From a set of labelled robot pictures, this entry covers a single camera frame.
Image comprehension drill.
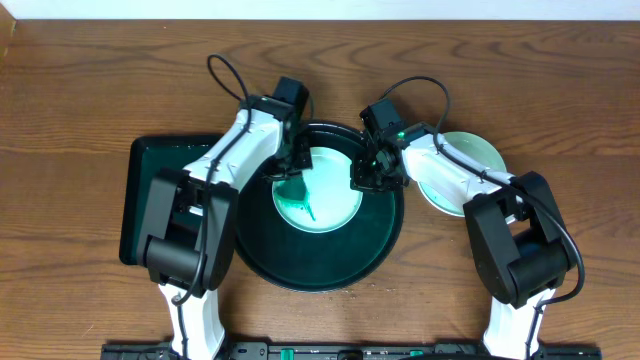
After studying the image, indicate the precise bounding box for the rectangular black water tray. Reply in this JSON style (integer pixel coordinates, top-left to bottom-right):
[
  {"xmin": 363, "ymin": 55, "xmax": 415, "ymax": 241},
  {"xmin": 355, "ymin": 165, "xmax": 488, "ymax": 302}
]
[{"xmin": 119, "ymin": 134, "xmax": 222, "ymax": 265}]

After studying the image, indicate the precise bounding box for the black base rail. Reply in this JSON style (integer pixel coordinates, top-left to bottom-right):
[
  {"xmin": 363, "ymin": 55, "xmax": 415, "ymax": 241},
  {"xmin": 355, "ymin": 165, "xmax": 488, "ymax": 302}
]
[{"xmin": 99, "ymin": 341, "xmax": 603, "ymax": 360}]

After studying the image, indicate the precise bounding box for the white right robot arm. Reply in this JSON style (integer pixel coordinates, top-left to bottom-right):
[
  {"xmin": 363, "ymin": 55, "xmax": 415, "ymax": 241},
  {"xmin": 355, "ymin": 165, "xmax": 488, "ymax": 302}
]
[{"xmin": 351, "ymin": 98, "xmax": 585, "ymax": 359}]

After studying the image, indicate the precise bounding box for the green scrubbing sponge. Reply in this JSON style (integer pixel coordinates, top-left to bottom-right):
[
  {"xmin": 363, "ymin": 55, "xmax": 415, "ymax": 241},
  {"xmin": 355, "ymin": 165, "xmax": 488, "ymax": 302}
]
[{"xmin": 273, "ymin": 177, "xmax": 310, "ymax": 211}]

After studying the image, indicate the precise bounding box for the mint green plate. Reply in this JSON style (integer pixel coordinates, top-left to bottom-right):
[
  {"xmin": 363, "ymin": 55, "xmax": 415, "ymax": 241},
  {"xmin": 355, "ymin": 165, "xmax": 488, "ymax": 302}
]
[
  {"xmin": 272, "ymin": 147, "xmax": 363, "ymax": 233},
  {"xmin": 417, "ymin": 131, "xmax": 508, "ymax": 219}
]

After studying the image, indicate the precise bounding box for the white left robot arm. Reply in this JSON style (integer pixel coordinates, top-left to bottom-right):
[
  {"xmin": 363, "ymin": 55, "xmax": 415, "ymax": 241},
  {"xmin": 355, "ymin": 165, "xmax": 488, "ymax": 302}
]
[{"xmin": 136, "ymin": 77, "xmax": 311, "ymax": 359}]

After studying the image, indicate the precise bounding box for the mint green plate front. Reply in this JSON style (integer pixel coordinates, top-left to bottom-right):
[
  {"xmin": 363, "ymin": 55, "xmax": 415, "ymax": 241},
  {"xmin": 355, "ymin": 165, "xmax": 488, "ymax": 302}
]
[{"xmin": 272, "ymin": 147, "xmax": 363, "ymax": 233}]

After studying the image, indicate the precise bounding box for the round black tray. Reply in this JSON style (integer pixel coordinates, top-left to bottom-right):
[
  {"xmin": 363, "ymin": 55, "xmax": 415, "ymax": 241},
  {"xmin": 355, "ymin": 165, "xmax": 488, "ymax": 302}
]
[{"xmin": 236, "ymin": 123, "xmax": 404, "ymax": 292}]

